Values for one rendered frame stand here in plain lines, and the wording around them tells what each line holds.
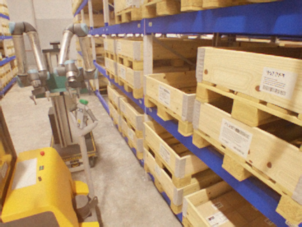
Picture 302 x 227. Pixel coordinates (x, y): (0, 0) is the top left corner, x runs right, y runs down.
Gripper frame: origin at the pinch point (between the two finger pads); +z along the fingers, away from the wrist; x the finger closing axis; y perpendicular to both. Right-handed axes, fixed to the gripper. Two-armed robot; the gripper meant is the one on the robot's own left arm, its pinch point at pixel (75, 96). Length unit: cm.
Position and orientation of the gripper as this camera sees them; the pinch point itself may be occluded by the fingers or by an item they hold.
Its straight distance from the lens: 179.4
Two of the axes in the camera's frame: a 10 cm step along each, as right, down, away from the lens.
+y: 7.6, -2.6, -6.0
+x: 6.1, -0.4, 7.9
